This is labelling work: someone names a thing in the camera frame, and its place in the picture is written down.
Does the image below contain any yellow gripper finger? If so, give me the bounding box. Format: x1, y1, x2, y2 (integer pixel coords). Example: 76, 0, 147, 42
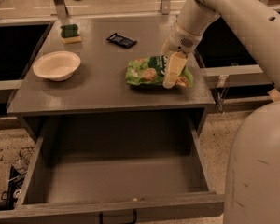
162, 51, 188, 89
161, 40, 173, 56

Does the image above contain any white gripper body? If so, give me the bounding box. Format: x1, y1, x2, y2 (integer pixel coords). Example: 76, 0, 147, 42
167, 21, 202, 54

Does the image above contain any green rice chip bag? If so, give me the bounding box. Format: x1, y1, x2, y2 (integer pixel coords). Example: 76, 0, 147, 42
125, 55, 194, 89

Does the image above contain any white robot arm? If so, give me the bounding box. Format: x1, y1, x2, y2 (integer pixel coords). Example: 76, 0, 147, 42
162, 0, 280, 224

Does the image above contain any open grey top drawer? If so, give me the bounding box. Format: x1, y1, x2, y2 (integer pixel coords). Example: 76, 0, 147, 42
0, 110, 224, 224

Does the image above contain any dark blue snack packet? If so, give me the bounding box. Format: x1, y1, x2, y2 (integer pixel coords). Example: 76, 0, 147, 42
107, 33, 137, 49

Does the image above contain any grey cabinet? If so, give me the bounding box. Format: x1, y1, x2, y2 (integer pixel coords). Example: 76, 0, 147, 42
7, 15, 214, 139

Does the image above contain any green yellow sponge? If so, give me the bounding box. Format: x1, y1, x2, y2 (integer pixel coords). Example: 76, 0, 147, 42
61, 24, 81, 44

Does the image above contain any white bowl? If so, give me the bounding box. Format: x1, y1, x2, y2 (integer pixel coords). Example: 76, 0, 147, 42
33, 51, 81, 81

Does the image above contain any metal post left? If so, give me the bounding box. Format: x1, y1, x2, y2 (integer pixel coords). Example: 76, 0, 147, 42
53, 0, 68, 20

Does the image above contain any black drawer handle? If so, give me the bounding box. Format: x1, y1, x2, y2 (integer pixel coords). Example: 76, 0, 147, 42
99, 210, 137, 224

